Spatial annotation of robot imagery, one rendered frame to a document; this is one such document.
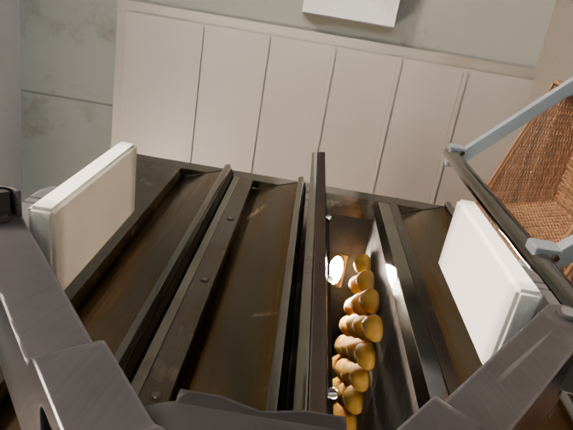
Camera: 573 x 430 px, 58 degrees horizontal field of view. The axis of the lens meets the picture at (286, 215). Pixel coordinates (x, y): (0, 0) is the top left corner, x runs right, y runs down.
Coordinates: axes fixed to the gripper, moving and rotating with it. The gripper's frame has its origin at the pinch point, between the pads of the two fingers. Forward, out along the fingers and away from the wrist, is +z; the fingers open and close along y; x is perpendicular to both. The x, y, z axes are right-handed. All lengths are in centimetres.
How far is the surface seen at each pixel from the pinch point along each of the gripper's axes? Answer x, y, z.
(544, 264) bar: -18, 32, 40
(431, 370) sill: -55, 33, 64
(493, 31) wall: 4, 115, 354
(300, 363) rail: -41, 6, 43
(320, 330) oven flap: -40, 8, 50
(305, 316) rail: -41, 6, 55
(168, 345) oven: -55, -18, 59
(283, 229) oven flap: -54, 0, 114
